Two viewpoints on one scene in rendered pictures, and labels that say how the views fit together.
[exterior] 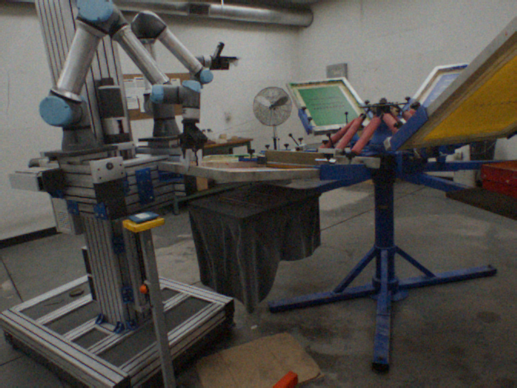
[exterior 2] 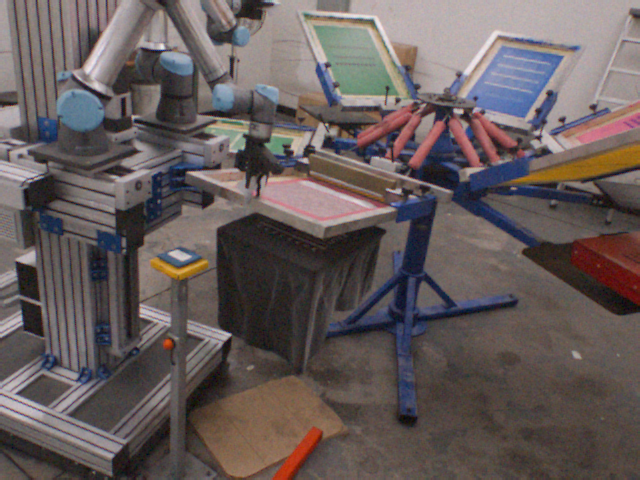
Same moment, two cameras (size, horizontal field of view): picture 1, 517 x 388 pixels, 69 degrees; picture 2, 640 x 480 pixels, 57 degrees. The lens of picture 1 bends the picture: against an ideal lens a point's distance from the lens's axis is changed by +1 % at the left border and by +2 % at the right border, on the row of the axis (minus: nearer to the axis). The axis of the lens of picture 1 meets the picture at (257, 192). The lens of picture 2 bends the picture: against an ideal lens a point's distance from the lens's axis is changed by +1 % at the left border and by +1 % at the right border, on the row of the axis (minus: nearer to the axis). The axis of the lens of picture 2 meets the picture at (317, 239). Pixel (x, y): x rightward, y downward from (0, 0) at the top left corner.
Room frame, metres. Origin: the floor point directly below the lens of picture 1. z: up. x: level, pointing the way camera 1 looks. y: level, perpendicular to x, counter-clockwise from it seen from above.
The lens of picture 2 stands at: (-0.16, 0.60, 1.86)
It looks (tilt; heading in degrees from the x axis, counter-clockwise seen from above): 25 degrees down; 341
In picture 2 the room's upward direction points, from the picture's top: 7 degrees clockwise
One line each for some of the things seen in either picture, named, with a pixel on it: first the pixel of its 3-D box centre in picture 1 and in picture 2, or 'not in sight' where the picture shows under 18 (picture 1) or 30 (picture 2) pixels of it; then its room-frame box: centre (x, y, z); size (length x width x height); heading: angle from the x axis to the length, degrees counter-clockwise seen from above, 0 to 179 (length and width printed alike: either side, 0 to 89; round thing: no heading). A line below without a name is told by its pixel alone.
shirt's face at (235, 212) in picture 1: (253, 198); (304, 229); (1.74, 0.02, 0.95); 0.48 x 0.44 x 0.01; 129
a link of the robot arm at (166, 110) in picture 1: (161, 105); (175, 72); (2.10, 0.47, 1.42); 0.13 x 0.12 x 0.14; 29
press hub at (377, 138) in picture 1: (384, 200); (422, 217); (2.44, -0.85, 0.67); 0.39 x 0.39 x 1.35
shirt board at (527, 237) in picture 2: (452, 185); (519, 230); (1.78, -0.95, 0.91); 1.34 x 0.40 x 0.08; 9
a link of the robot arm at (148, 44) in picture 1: (149, 67); (156, 7); (2.21, 0.53, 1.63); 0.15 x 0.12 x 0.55; 29
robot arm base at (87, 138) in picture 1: (78, 137); (82, 132); (1.69, 0.77, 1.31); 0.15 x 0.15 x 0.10
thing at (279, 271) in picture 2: (218, 254); (260, 300); (1.60, 0.20, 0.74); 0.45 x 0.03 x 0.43; 39
